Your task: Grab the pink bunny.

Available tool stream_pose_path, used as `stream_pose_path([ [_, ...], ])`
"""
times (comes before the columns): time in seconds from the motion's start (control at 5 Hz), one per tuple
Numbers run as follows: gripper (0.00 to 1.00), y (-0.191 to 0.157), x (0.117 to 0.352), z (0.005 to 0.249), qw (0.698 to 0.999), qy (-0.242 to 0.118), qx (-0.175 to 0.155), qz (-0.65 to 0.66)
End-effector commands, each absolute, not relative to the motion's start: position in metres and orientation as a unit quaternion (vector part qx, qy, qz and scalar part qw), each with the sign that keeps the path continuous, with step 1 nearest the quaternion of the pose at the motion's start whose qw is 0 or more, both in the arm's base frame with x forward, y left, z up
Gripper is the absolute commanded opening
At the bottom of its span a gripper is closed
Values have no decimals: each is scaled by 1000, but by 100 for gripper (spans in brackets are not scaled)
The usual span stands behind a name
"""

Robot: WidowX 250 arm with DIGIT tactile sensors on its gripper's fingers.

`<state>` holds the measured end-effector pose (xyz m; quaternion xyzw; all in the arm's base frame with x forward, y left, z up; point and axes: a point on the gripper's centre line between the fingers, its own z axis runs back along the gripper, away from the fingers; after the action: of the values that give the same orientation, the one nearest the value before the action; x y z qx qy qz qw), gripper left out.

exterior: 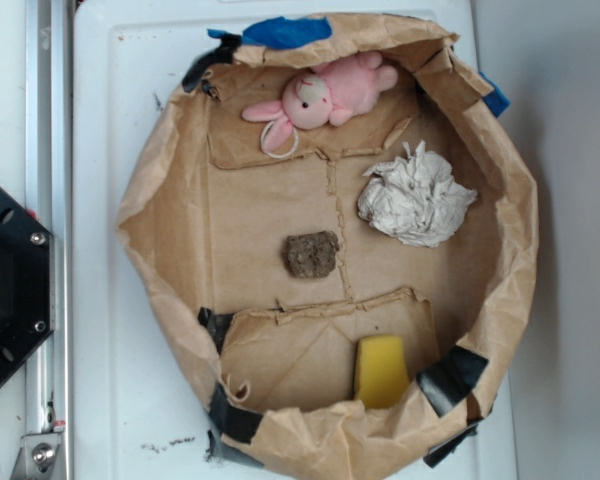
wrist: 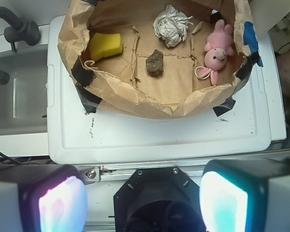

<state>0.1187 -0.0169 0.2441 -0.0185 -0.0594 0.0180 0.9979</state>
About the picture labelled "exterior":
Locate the white plastic tray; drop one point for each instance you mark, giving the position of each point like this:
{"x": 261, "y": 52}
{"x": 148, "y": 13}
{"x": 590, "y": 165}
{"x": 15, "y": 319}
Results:
{"x": 136, "y": 415}

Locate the pink plush bunny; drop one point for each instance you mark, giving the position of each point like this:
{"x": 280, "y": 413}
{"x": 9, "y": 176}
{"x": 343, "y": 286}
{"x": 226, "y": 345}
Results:
{"x": 329, "y": 93}

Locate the aluminium extrusion rail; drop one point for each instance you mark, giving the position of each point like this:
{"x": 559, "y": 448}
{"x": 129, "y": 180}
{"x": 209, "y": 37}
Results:
{"x": 49, "y": 404}

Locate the yellow sponge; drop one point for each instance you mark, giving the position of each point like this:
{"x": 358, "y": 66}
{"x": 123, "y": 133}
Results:
{"x": 381, "y": 377}

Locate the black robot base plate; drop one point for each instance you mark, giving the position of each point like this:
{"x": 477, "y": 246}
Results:
{"x": 25, "y": 278}

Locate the crumpled white paper ball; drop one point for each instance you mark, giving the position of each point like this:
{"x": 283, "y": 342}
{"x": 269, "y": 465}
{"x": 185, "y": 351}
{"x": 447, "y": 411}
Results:
{"x": 415, "y": 198}

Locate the metal corner bracket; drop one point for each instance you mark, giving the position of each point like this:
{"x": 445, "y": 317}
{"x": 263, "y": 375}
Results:
{"x": 37, "y": 457}

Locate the brown paper bag tray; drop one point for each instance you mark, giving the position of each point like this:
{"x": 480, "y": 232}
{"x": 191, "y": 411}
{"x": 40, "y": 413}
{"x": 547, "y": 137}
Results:
{"x": 272, "y": 357}

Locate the brown rock chunk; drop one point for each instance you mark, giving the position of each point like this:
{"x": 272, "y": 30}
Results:
{"x": 311, "y": 256}

